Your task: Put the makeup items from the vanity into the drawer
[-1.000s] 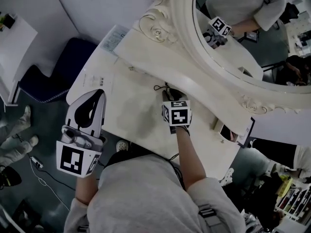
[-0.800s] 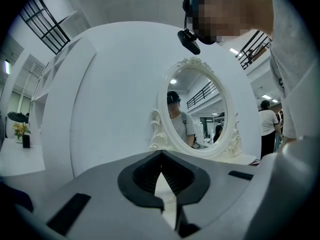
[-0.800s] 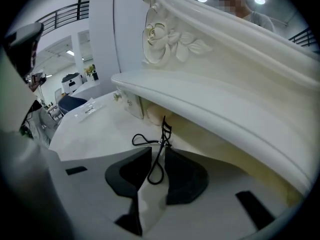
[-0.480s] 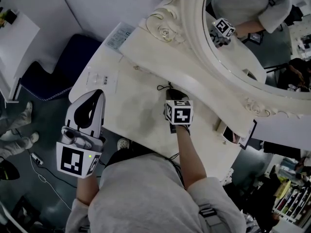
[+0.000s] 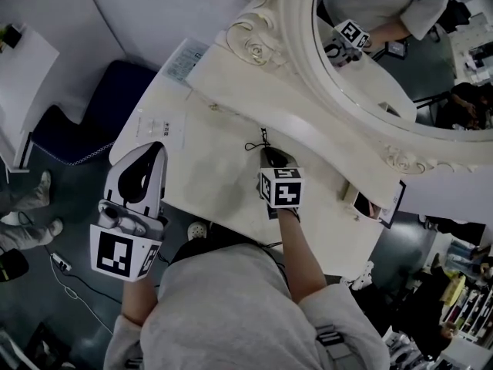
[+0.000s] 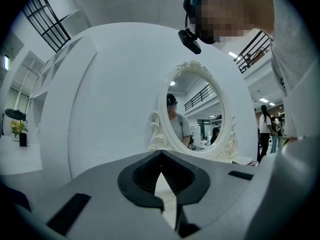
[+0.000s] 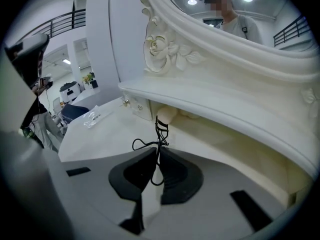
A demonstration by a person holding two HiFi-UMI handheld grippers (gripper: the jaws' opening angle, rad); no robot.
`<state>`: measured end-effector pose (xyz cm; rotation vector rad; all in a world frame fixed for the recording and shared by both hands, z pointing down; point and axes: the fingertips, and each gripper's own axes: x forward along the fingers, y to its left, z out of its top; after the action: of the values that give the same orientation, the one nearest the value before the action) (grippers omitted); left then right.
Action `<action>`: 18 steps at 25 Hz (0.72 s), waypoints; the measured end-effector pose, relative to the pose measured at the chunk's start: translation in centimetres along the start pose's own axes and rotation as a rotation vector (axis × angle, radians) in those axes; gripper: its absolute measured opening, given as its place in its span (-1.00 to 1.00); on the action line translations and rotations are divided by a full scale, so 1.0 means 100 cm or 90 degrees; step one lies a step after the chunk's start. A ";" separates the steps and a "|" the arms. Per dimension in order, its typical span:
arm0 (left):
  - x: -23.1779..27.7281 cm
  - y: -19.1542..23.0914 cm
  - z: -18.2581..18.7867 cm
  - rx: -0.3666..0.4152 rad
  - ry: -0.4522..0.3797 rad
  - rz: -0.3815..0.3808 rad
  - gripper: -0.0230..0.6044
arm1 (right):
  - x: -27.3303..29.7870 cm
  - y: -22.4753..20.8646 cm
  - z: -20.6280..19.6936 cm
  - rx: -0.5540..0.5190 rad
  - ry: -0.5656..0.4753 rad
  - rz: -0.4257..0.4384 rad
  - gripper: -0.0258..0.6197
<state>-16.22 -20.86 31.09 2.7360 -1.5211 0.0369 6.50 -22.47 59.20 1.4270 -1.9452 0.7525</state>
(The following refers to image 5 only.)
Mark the white display shelf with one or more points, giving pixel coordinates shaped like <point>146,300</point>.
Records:
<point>473,314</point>

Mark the person's right forearm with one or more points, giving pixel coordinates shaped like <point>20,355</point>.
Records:
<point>300,256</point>

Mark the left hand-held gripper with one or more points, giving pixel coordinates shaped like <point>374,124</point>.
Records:
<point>111,253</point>

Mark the white dressing table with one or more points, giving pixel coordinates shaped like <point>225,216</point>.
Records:
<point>215,183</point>

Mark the black framed leaf picture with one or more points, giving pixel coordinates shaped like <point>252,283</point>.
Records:
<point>394,202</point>

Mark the person's left forearm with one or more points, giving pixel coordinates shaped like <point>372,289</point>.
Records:
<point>138,299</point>

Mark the person's left white shoe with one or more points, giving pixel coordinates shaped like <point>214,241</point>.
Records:
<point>197,230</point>

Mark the yellow green container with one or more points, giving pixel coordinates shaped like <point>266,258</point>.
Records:
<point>456,287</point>

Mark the white cabinet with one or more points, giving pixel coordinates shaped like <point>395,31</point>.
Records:
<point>23,91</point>

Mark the dark blue stool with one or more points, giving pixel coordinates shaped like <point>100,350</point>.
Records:
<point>104,102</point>

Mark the oval mirror with ornate frame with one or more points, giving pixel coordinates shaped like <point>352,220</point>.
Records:
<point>296,33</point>

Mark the white power strip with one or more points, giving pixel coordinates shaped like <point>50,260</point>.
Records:
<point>61,261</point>

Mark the white printed label sheet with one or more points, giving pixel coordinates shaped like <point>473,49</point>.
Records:
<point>161,129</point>

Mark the person's grey sweatshirt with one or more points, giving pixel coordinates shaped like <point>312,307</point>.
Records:
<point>231,314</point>

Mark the small cream white drawer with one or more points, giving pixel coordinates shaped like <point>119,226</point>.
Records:
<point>346,195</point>

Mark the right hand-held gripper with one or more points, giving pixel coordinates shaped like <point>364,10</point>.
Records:
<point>285,191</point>

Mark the person's black trousers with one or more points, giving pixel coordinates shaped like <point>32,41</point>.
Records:
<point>185,254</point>

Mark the plant in black pot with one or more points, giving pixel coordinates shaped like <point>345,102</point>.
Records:
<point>13,37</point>

